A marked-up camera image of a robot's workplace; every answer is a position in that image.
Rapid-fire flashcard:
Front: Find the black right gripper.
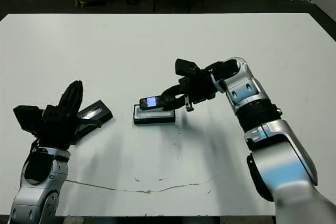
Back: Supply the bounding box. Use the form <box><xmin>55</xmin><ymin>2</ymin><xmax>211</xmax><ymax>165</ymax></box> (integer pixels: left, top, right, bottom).
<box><xmin>160</xmin><ymin>73</ymin><xmax>218</xmax><ymax>112</ymax></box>

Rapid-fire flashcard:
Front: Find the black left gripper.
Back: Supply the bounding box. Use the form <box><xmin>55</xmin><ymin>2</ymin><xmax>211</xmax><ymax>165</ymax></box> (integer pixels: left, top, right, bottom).
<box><xmin>35</xmin><ymin>80</ymin><xmax>103</xmax><ymax>150</ymax></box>

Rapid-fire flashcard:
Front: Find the black slim camera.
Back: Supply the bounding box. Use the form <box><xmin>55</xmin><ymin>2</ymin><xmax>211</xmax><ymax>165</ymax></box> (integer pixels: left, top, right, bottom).
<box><xmin>139</xmin><ymin>94</ymin><xmax>179</xmax><ymax>111</ymax></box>

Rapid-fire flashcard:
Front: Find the black box lid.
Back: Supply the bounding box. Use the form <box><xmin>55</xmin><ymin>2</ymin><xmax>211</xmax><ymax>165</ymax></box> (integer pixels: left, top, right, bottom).
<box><xmin>76</xmin><ymin>100</ymin><xmax>114</xmax><ymax>138</ymax></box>

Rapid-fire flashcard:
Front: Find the black box white inside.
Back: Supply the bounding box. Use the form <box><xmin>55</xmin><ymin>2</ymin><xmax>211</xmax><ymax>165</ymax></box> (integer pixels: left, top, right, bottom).
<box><xmin>133</xmin><ymin>104</ymin><xmax>176</xmax><ymax>126</ymax></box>

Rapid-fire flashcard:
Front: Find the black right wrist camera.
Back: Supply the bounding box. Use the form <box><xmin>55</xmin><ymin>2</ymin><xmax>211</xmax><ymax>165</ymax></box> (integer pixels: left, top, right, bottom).
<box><xmin>175</xmin><ymin>58</ymin><xmax>203</xmax><ymax>78</ymax></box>

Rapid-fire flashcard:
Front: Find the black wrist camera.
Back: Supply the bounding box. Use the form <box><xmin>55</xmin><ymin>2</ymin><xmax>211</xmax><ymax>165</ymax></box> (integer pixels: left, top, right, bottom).
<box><xmin>13</xmin><ymin>105</ymin><xmax>45</xmax><ymax>133</ymax></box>
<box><xmin>175</xmin><ymin>58</ymin><xmax>203</xmax><ymax>78</ymax></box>

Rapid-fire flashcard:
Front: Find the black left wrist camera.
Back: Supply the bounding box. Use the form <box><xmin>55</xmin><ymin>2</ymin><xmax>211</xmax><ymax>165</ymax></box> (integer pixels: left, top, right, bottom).
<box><xmin>13</xmin><ymin>105</ymin><xmax>45</xmax><ymax>133</ymax></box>

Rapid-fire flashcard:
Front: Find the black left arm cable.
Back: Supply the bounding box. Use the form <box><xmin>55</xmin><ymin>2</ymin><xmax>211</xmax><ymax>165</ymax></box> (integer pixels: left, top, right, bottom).
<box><xmin>29</xmin><ymin>138</ymin><xmax>40</xmax><ymax>156</ymax></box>

